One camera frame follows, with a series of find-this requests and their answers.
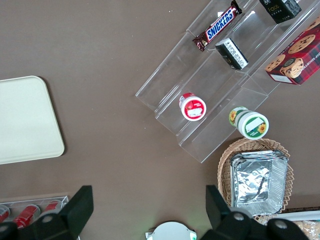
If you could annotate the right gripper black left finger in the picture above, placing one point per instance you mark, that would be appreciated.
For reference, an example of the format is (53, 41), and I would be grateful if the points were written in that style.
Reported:
(62, 225)

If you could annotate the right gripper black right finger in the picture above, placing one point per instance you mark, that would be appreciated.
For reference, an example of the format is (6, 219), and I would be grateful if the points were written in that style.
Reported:
(225, 225)

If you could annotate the light wicker basket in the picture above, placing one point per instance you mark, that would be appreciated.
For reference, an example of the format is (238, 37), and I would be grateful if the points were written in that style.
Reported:
(250, 143)

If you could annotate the beige plastic serving tray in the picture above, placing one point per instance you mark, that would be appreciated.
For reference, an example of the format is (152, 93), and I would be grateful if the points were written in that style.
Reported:
(27, 120)

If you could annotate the clear acrylic bottle rack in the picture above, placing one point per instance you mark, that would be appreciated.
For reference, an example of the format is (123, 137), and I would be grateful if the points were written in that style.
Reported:
(63, 198)

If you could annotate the red cola bottle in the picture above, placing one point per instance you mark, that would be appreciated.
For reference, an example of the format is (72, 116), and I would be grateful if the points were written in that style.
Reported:
(3, 213)
(26, 215)

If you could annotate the stack of foil trays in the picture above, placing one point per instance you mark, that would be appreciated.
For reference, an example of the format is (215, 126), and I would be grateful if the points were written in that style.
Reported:
(257, 182)

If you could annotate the white plastic bin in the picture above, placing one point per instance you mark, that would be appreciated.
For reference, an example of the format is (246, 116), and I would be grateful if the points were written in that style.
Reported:
(305, 212)

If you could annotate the large clear peanut snack packet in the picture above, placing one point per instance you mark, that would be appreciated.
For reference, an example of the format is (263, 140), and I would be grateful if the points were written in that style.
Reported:
(311, 228)

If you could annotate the green sunflower yogurt cup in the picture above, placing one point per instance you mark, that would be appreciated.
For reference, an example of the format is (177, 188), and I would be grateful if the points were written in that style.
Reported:
(252, 125)

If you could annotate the red strawberry yogurt cup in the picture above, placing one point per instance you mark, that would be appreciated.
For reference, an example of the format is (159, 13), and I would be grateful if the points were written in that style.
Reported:
(193, 108)

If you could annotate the clear acrylic stepped display stand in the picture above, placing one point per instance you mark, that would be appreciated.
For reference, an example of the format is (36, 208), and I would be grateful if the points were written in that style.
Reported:
(175, 75)

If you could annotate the small black snack box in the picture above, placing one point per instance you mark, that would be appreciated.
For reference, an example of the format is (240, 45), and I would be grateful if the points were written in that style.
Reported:
(232, 53)
(280, 11)

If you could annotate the red tartan cookie box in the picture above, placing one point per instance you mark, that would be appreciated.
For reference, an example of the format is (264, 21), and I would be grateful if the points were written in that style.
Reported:
(297, 57)

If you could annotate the Snickers chocolate bar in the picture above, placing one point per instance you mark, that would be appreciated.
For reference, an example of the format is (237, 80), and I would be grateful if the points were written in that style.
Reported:
(220, 23)

